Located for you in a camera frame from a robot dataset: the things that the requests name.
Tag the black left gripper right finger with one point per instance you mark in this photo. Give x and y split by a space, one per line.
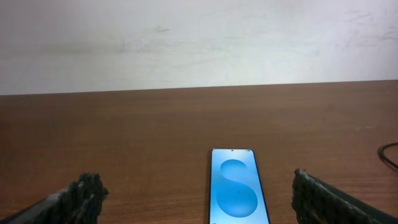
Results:
316 202

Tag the blue Samsung Galaxy smartphone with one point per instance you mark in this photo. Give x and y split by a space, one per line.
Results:
236 195

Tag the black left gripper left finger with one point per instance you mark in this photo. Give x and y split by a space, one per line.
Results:
80 202

